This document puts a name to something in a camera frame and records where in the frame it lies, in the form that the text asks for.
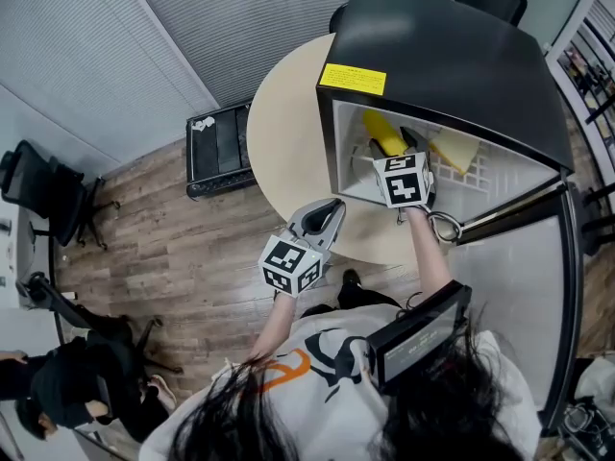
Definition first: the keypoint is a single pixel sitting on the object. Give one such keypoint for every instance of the black head-mounted screen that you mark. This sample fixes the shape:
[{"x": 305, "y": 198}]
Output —
[{"x": 418, "y": 344}]

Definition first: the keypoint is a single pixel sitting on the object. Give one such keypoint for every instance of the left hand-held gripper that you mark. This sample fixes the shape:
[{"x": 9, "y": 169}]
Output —
[{"x": 288, "y": 267}]

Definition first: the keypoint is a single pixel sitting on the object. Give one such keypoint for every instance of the white rack with black bars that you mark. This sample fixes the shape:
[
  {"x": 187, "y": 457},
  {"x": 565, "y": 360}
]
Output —
[{"x": 591, "y": 65}]

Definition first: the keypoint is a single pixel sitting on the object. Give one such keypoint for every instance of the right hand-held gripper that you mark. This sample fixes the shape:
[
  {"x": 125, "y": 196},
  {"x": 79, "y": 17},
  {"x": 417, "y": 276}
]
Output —
[{"x": 406, "y": 180}]

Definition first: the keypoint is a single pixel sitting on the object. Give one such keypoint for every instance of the white desk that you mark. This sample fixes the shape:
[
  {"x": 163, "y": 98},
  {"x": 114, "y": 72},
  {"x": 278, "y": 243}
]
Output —
[{"x": 7, "y": 267}]

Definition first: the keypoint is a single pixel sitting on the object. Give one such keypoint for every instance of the person's left forearm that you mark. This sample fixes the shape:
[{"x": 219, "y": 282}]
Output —
[{"x": 276, "y": 324}]

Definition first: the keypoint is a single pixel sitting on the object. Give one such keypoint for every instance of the black stool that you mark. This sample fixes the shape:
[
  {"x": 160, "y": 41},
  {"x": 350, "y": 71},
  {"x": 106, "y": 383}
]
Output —
[{"x": 598, "y": 228}]

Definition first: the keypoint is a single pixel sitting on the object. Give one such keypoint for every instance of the yellow banana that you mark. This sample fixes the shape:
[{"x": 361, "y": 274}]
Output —
[{"x": 382, "y": 130}]

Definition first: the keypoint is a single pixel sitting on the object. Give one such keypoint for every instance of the person's legs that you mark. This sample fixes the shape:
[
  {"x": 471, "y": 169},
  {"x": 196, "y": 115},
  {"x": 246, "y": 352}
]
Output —
[{"x": 365, "y": 300}]

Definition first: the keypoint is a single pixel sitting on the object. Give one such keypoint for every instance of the black mesh office chair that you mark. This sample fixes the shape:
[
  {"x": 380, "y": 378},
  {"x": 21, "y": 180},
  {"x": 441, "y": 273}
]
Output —
[{"x": 43, "y": 185}]

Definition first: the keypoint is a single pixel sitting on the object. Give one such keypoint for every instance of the person's white printed shirt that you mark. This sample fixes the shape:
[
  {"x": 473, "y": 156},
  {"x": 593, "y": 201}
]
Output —
[{"x": 346, "y": 425}]

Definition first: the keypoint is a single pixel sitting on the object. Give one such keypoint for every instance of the black mini fridge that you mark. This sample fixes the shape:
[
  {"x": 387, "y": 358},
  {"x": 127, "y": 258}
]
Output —
[{"x": 432, "y": 41}]

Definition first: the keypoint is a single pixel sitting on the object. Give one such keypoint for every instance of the black flat case on floor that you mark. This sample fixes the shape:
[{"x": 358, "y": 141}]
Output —
[{"x": 218, "y": 147}]

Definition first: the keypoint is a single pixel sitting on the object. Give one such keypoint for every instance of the person's right forearm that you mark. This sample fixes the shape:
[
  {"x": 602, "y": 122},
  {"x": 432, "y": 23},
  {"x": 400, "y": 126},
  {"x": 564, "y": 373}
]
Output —
[{"x": 430, "y": 257}]

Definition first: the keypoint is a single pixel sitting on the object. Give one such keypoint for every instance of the round beige table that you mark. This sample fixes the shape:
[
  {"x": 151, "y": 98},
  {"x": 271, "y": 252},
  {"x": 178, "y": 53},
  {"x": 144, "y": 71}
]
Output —
[{"x": 283, "y": 137}]

